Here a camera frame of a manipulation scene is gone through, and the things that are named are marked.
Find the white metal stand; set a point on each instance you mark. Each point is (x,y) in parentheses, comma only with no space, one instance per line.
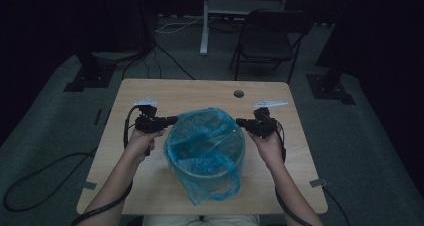
(204,36)

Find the black stand base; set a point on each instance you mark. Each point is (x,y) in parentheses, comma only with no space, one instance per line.
(90,79)
(328,89)

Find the blue plastic bag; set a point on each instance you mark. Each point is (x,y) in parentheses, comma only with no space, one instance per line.
(200,136)

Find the person's right hand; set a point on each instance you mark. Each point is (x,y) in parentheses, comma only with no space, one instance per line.
(270,149)

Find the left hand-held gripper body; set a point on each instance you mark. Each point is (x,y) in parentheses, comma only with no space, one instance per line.
(150,123)

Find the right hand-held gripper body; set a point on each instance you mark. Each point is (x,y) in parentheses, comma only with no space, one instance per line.
(263,126)

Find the person's left hand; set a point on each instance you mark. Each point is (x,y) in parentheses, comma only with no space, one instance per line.
(140,146)

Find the black folding chair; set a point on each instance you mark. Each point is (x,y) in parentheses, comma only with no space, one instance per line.
(266,44)

